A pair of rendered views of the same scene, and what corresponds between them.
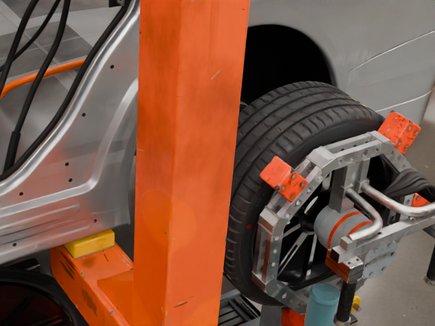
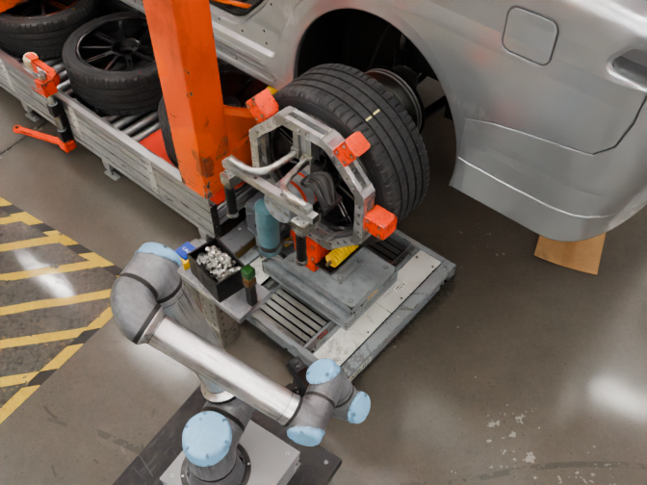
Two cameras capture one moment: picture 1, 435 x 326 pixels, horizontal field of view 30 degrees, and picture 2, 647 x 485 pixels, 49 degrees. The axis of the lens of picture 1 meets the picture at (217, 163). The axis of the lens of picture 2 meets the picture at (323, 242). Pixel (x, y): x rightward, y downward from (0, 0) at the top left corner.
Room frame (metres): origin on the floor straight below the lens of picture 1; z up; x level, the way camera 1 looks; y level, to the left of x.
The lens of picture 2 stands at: (1.55, -2.16, 2.64)
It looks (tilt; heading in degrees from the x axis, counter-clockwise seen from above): 49 degrees down; 78
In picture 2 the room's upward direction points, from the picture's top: straight up
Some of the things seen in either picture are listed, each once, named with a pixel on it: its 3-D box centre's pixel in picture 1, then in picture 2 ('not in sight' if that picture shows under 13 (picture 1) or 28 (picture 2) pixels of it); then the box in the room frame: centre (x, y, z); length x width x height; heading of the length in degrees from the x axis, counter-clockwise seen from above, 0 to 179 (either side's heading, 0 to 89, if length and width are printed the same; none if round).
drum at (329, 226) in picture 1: (353, 239); (297, 191); (1.83, -0.40, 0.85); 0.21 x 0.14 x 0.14; 37
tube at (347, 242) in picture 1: (350, 204); (263, 149); (1.73, -0.35, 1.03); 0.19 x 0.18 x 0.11; 37
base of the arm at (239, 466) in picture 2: not in sight; (214, 464); (1.40, -1.16, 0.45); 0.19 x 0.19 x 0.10
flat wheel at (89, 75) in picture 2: not in sight; (129, 62); (1.21, 1.24, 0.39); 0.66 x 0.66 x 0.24
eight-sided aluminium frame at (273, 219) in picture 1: (337, 225); (309, 181); (1.89, -0.36, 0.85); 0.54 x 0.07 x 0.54; 127
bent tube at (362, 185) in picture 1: (404, 185); (306, 175); (1.85, -0.51, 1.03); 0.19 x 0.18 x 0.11; 37
